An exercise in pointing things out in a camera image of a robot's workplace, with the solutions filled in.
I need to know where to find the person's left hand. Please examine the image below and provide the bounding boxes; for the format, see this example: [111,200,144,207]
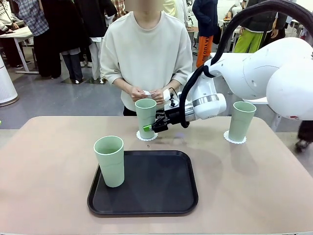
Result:
[150,88,165,105]

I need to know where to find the person in long black coat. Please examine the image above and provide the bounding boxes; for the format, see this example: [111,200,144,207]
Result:
[41,0,92,85]

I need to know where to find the person's left forearm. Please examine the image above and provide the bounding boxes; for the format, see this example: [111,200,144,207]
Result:
[168,73,183,91]

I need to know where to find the person in navy top orange trousers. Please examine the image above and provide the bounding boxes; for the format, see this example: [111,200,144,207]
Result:
[192,0,220,69]

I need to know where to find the person in black jacket white trousers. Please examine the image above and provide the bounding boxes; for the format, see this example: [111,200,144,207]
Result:
[80,0,118,84]

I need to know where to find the person's right hand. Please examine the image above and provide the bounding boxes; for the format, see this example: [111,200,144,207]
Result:
[131,86,147,102]

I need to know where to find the person's right forearm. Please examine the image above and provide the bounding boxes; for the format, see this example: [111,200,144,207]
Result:
[112,77,134,93]

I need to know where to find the person in black printed trousers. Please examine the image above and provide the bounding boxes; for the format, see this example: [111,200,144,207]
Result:
[265,14,288,41]

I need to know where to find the light green plastic cup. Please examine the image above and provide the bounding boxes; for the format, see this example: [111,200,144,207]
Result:
[93,136,125,188]
[134,98,157,140]
[228,101,257,142]

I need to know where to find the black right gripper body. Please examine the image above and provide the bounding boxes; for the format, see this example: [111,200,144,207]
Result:
[164,109,183,126]

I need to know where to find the black braided cable sleeve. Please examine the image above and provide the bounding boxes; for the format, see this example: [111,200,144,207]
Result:
[180,0,313,154]

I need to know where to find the white desk with metal legs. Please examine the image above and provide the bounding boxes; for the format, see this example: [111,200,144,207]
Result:
[0,25,40,74]

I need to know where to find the person in blue plaid shirt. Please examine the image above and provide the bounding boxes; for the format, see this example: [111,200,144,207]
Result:
[13,0,62,79]

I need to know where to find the person in white shirt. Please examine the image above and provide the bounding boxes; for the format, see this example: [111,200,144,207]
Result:
[175,0,190,25]

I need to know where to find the white cylindrical air purifier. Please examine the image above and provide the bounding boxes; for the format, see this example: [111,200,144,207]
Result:
[0,56,19,107]

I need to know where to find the person in patterned knit sweater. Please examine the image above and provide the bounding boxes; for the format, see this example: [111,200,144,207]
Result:
[0,0,22,69]

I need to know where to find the person in black puffer lime trousers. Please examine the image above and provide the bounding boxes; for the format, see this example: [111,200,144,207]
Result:
[232,0,289,53]

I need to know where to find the person in yellow shirt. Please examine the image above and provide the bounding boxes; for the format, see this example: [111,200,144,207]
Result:
[162,0,177,17]

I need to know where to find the person in beige sweater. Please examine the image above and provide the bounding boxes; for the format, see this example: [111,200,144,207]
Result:
[100,0,193,117]

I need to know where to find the black plastic serving tray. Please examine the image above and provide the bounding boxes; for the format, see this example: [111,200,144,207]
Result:
[87,150,199,217]

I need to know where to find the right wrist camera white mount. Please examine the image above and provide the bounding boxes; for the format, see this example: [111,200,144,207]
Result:
[163,88,182,108]

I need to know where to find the person in orange plaid shirt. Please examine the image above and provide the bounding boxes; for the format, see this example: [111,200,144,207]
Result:
[112,0,128,15]

